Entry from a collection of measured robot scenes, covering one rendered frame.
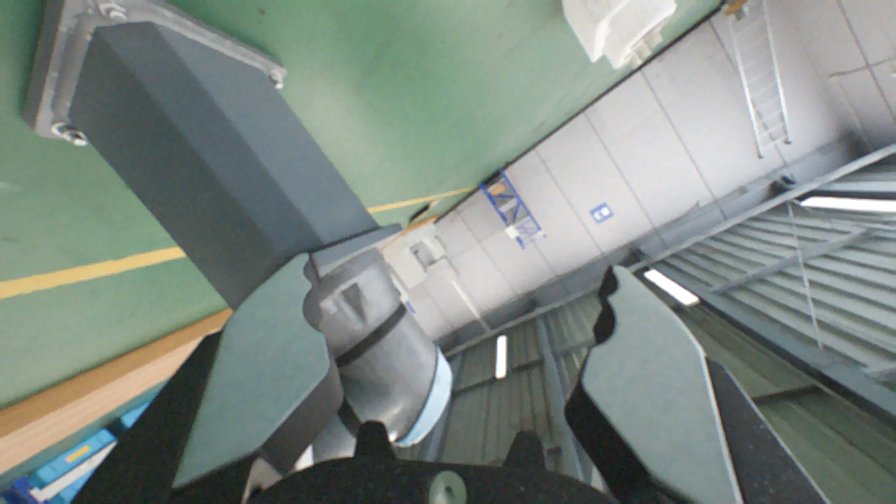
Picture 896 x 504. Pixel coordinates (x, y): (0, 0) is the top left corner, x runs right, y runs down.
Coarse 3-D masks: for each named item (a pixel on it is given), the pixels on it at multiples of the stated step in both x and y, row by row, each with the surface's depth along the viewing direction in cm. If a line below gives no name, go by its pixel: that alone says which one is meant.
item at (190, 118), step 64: (64, 0) 19; (128, 0) 21; (64, 64) 22; (128, 64) 21; (192, 64) 23; (256, 64) 31; (64, 128) 25; (128, 128) 23; (192, 128) 22; (256, 128) 26; (192, 192) 23; (256, 192) 23; (320, 192) 28; (192, 256) 26; (256, 256) 24; (320, 256) 22
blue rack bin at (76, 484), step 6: (84, 474) 219; (78, 480) 215; (84, 480) 217; (66, 486) 211; (72, 486) 212; (78, 486) 214; (60, 492) 207; (66, 492) 209; (72, 492) 211; (54, 498) 213; (60, 498) 208; (66, 498) 208
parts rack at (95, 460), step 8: (408, 304) 713; (96, 456) 224; (104, 456) 227; (88, 464) 219; (96, 464) 222; (72, 472) 212; (80, 472) 215; (24, 480) 197; (64, 480) 208; (72, 480) 211; (8, 488) 194; (16, 488) 194; (24, 488) 196; (32, 488) 198; (48, 488) 202; (56, 488) 205; (0, 496) 211; (8, 496) 215; (16, 496) 218; (24, 496) 195; (32, 496) 197; (40, 496) 198; (48, 496) 201
